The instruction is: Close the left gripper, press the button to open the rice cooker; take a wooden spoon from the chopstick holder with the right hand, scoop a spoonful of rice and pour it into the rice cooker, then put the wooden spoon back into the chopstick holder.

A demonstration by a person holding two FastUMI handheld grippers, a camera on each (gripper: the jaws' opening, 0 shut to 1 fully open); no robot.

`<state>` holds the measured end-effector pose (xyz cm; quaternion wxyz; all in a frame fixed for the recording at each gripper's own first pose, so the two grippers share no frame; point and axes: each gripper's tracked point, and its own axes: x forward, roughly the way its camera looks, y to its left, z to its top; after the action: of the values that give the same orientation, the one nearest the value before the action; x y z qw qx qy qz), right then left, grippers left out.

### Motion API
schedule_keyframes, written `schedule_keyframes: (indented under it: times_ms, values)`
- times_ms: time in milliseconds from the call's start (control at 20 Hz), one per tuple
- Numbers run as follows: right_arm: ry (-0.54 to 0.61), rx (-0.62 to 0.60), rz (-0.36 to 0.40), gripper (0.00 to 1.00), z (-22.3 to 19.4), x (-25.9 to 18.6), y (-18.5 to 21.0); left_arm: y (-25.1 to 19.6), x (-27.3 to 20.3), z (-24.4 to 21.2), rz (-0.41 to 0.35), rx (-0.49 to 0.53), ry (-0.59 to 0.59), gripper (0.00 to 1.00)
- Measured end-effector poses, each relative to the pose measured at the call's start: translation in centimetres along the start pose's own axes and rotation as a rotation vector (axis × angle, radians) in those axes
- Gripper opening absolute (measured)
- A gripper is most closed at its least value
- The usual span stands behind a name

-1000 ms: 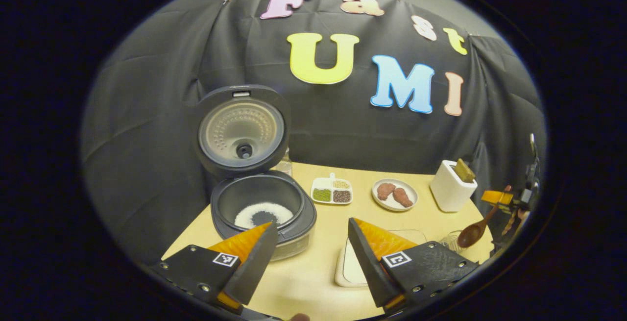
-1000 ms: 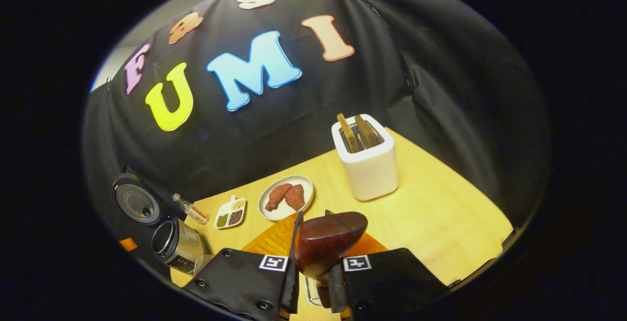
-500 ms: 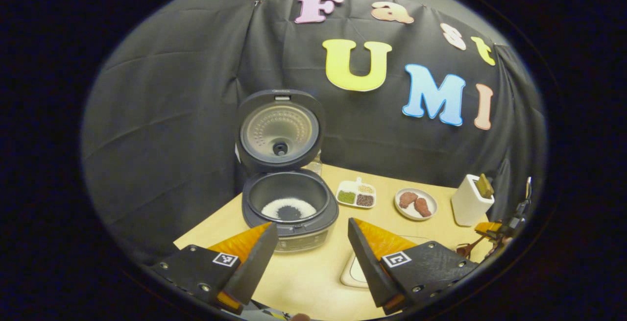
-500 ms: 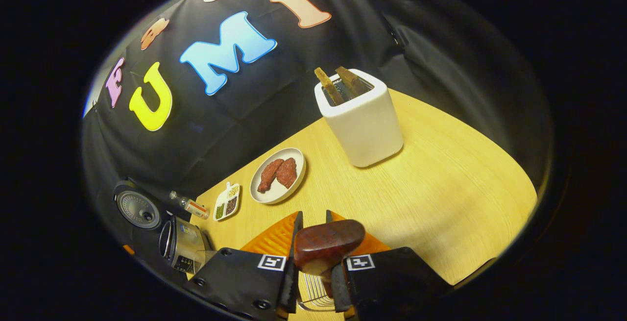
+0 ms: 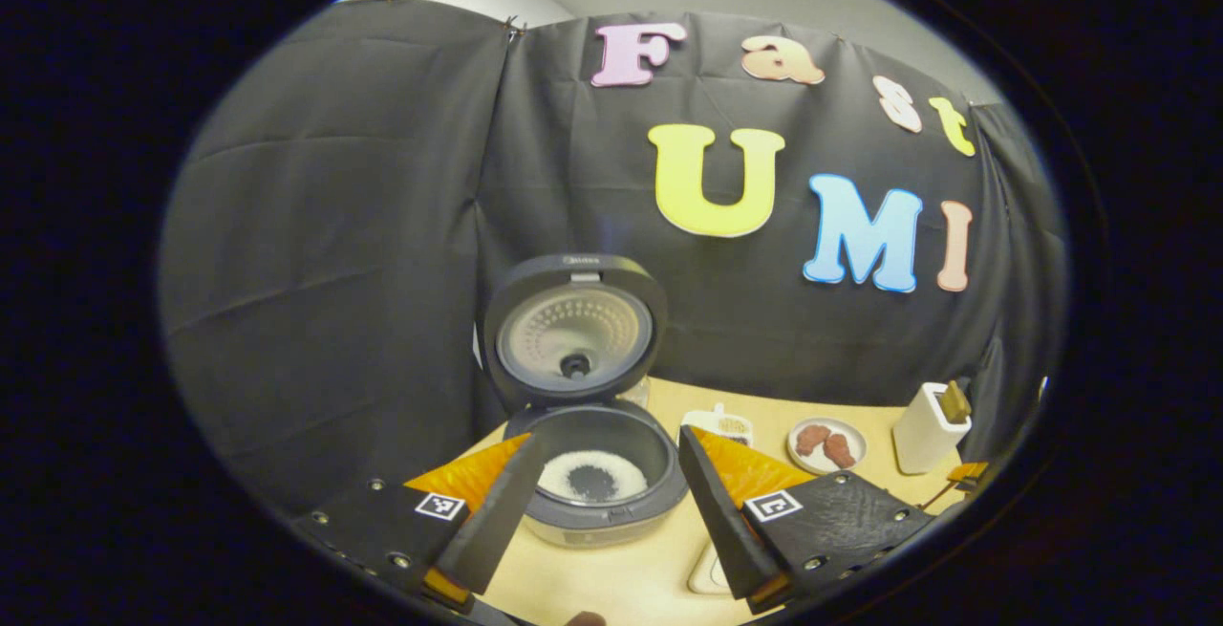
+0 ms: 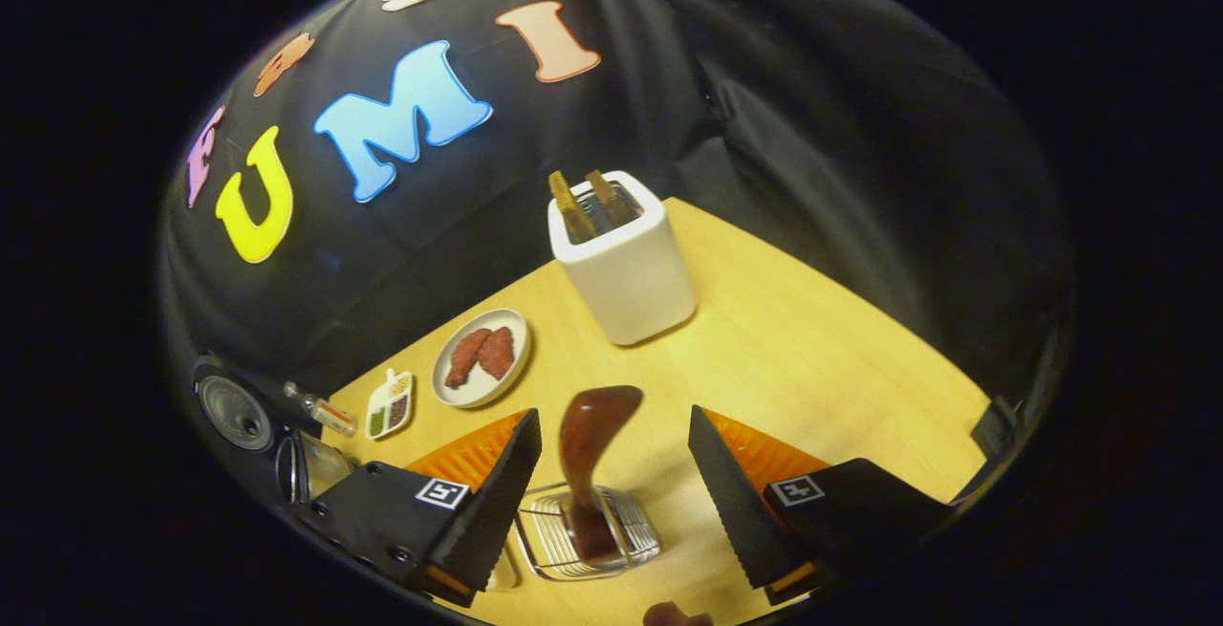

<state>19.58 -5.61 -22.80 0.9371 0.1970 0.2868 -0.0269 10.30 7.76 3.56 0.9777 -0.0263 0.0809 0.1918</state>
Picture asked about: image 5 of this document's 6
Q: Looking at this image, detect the clear plastic container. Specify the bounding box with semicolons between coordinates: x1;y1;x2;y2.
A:
687;540;739;597

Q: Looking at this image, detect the dark grey rice cooker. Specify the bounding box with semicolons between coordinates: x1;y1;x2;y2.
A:
478;253;691;549

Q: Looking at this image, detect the white divided bean dish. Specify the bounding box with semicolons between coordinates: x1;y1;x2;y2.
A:
680;402;755;448

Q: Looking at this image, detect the small white rice portion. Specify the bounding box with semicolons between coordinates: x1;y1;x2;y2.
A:
538;450;650;504

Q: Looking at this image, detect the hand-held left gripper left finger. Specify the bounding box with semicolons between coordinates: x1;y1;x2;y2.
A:
291;432;547;613

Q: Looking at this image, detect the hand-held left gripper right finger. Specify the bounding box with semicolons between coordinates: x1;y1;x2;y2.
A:
676;423;933;615

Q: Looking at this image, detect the round white plate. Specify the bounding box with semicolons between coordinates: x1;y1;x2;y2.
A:
787;417;869;475

